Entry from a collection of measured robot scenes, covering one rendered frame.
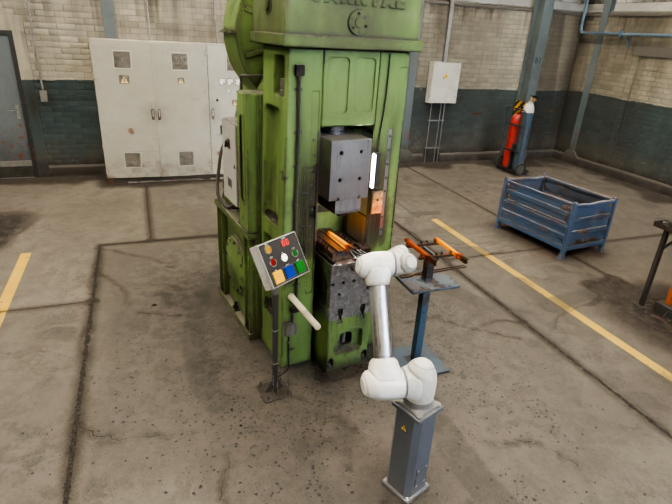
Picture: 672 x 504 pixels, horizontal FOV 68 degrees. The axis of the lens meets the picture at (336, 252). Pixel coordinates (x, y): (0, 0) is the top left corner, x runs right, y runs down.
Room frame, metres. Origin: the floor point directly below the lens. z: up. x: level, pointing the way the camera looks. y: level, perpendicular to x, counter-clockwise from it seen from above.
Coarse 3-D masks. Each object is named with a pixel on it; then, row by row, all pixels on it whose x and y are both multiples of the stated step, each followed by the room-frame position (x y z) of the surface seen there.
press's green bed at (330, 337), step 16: (320, 320) 3.22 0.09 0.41; (336, 320) 3.15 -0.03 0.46; (352, 320) 3.21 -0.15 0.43; (368, 320) 3.28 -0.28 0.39; (320, 336) 3.22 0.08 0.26; (336, 336) 3.21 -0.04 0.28; (352, 336) 3.28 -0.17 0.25; (320, 352) 3.21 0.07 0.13; (336, 352) 3.18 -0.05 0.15; (352, 352) 3.23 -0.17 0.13; (336, 368) 3.16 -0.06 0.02
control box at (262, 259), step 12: (276, 240) 2.86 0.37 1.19; (288, 240) 2.93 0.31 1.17; (252, 252) 2.76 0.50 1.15; (264, 252) 2.75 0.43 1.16; (276, 252) 2.81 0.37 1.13; (288, 252) 2.88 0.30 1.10; (300, 252) 2.95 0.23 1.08; (264, 264) 2.70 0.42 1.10; (276, 264) 2.76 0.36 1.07; (288, 264) 2.83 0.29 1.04; (264, 276) 2.70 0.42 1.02
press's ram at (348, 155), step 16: (320, 128) 3.56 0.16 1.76; (320, 144) 3.29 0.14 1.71; (336, 144) 3.17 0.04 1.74; (352, 144) 3.23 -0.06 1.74; (368, 144) 3.29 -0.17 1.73; (320, 160) 3.28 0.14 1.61; (336, 160) 3.17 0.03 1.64; (352, 160) 3.23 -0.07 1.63; (368, 160) 3.29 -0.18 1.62; (320, 176) 3.27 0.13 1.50; (336, 176) 3.18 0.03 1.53; (352, 176) 3.24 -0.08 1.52; (368, 176) 3.30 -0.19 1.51; (320, 192) 3.26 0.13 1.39; (336, 192) 3.18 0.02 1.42; (352, 192) 3.24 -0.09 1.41
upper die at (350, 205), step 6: (318, 198) 3.40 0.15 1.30; (360, 198) 3.27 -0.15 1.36; (324, 204) 3.31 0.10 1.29; (330, 204) 3.24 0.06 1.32; (336, 204) 3.18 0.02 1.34; (342, 204) 3.21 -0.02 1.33; (348, 204) 3.23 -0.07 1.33; (354, 204) 3.25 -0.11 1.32; (360, 204) 3.27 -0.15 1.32; (330, 210) 3.23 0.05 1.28; (336, 210) 3.18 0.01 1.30; (342, 210) 3.21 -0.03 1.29; (348, 210) 3.23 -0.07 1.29; (354, 210) 3.25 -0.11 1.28
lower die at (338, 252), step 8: (320, 232) 3.54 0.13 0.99; (336, 232) 3.55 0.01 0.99; (320, 240) 3.40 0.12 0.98; (328, 240) 3.39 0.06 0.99; (344, 240) 3.40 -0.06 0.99; (320, 248) 3.34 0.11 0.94; (328, 248) 3.26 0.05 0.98; (336, 248) 3.25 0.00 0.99; (344, 248) 3.24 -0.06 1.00; (328, 256) 3.23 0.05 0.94; (336, 256) 3.19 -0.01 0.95; (344, 256) 3.23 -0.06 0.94
